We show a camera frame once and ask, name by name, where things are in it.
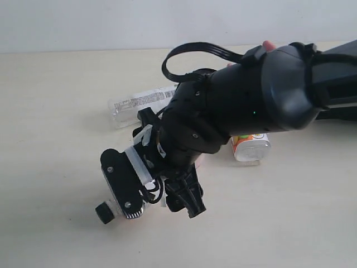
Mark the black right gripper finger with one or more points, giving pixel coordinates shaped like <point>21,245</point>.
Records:
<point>192,194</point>
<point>173,202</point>

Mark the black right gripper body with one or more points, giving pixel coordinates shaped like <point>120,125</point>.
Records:
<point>156,157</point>

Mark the pink peach bottle black cap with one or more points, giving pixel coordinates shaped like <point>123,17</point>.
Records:
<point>109,210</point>

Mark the clear bottle floral fruit label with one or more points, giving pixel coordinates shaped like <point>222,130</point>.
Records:
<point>247,148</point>

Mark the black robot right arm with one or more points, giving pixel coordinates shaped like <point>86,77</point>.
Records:
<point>264,90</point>

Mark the clear bottle white barcode label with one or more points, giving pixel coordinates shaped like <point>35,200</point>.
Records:
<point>123,111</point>

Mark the person's bare hand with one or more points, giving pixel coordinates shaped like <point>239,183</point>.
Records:
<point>267,46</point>

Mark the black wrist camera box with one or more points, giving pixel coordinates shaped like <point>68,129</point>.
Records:
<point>123,182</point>

